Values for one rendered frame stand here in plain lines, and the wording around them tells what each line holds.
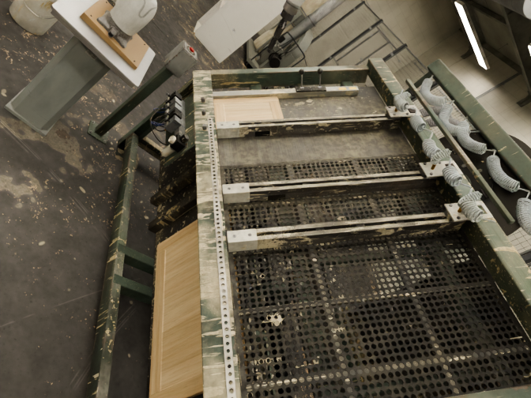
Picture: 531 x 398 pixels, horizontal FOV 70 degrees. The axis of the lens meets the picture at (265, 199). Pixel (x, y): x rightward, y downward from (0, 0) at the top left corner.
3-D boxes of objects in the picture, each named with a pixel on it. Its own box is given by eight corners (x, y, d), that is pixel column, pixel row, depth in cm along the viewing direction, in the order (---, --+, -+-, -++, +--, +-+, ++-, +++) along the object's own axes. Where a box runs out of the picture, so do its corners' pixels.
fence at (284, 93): (212, 96, 241) (212, 91, 238) (355, 91, 254) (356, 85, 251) (213, 101, 238) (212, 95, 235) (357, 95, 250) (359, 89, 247)
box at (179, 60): (163, 57, 243) (183, 39, 236) (178, 69, 251) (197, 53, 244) (163, 66, 235) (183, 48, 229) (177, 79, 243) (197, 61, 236)
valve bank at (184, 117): (149, 101, 237) (176, 77, 228) (167, 114, 246) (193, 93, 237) (144, 153, 204) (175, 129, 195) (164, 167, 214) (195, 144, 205)
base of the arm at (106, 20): (93, 21, 188) (100, 14, 186) (106, 10, 205) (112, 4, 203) (122, 51, 197) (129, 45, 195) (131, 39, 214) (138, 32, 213)
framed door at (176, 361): (160, 246, 226) (156, 245, 225) (229, 201, 205) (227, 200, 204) (152, 414, 167) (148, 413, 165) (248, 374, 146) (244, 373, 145)
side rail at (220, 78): (211, 84, 262) (210, 69, 254) (363, 78, 277) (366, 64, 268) (212, 88, 258) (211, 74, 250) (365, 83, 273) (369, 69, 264)
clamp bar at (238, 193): (222, 191, 186) (220, 155, 169) (445, 174, 202) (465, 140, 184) (224, 207, 180) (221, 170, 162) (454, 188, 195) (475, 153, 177)
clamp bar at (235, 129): (216, 129, 219) (214, 93, 201) (408, 119, 234) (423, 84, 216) (217, 140, 212) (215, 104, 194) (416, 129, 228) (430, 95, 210)
